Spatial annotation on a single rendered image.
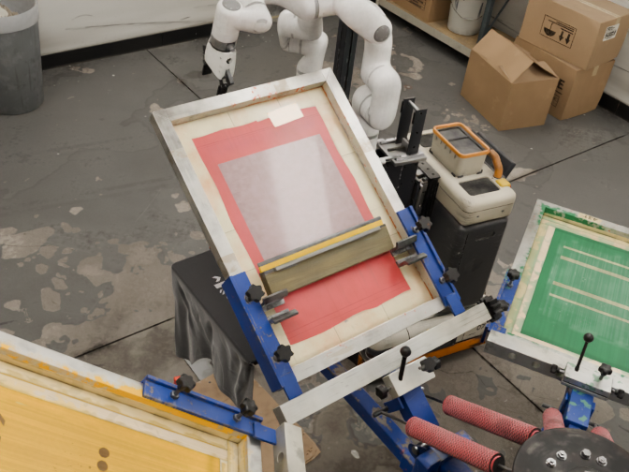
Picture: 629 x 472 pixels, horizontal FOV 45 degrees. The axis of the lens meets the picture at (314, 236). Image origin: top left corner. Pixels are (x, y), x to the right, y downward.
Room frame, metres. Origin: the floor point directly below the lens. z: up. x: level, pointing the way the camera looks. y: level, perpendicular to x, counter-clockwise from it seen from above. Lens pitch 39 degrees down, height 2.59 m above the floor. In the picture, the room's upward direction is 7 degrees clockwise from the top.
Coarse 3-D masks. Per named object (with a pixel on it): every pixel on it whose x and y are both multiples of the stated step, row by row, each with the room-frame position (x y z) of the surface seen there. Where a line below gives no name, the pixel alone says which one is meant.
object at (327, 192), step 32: (288, 128) 1.86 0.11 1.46; (320, 128) 1.91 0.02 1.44; (288, 160) 1.77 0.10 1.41; (320, 160) 1.81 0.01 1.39; (320, 192) 1.72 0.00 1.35; (352, 192) 1.77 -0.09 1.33; (320, 224) 1.64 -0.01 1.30; (352, 224) 1.68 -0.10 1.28; (384, 256) 1.63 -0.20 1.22; (352, 288) 1.51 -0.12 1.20; (384, 288) 1.55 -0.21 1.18
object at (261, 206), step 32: (256, 128) 1.82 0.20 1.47; (224, 160) 1.69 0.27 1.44; (256, 160) 1.73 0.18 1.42; (224, 192) 1.61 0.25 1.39; (256, 192) 1.64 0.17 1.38; (288, 192) 1.68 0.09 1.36; (256, 224) 1.56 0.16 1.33; (288, 224) 1.60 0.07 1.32; (256, 256) 1.49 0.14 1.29; (320, 288) 1.47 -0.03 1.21; (288, 320) 1.37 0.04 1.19; (320, 320) 1.40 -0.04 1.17
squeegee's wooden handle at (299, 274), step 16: (384, 224) 1.68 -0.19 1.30; (368, 240) 1.62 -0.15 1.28; (384, 240) 1.64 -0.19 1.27; (320, 256) 1.52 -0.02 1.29; (336, 256) 1.54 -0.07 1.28; (352, 256) 1.56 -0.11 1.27; (368, 256) 1.58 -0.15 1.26; (272, 272) 1.43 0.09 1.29; (288, 272) 1.45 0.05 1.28; (304, 272) 1.47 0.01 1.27; (320, 272) 1.49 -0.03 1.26; (336, 272) 1.51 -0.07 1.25; (272, 288) 1.40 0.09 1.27; (288, 288) 1.41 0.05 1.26
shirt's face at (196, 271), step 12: (204, 252) 1.86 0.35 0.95; (180, 264) 1.79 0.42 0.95; (192, 264) 1.79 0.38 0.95; (204, 264) 1.80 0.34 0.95; (216, 264) 1.81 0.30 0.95; (192, 276) 1.74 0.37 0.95; (204, 276) 1.75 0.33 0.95; (192, 288) 1.68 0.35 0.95; (204, 288) 1.69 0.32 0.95; (216, 288) 1.70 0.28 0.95; (204, 300) 1.64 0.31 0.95; (216, 300) 1.65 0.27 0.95; (216, 312) 1.60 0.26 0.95; (228, 312) 1.60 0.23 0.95; (228, 324) 1.55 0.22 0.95; (240, 336) 1.51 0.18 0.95; (252, 360) 1.43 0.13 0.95
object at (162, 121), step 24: (312, 72) 2.02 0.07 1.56; (216, 96) 1.81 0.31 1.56; (240, 96) 1.84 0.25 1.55; (264, 96) 1.88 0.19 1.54; (336, 96) 1.99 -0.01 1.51; (168, 120) 1.69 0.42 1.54; (192, 120) 1.75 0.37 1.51; (168, 144) 1.63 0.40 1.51; (360, 144) 1.88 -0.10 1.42; (192, 168) 1.60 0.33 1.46; (192, 192) 1.54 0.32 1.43; (384, 192) 1.78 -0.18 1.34; (216, 240) 1.45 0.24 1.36; (432, 288) 1.58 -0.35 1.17; (408, 312) 1.48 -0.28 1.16; (432, 312) 1.51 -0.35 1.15; (360, 336) 1.37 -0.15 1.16; (384, 336) 1.40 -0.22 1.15; (312, 360) 1.27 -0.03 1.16; (336, 360) 1.29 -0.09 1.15
